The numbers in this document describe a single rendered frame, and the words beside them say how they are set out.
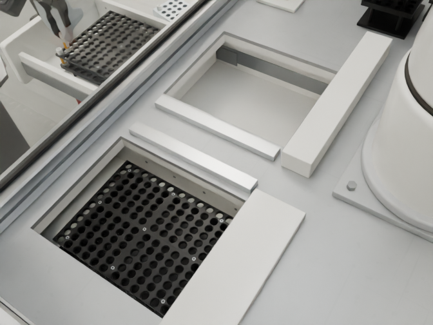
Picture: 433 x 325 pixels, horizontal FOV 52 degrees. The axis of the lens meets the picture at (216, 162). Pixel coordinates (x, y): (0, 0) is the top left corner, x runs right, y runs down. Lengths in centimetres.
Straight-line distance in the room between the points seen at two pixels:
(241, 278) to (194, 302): 7
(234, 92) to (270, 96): 8
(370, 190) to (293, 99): 34
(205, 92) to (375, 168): 44
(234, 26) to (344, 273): 54
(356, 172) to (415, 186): 11
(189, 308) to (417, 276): 29
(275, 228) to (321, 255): 7
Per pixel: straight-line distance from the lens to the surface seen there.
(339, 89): 75
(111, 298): 61
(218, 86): 97
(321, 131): 69
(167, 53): 83
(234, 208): 72
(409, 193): 62
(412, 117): 55
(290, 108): 92
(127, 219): 71
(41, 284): 65
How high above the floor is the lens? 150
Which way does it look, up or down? 53 degrees down
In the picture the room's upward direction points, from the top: 6 degrees counter-clockwise
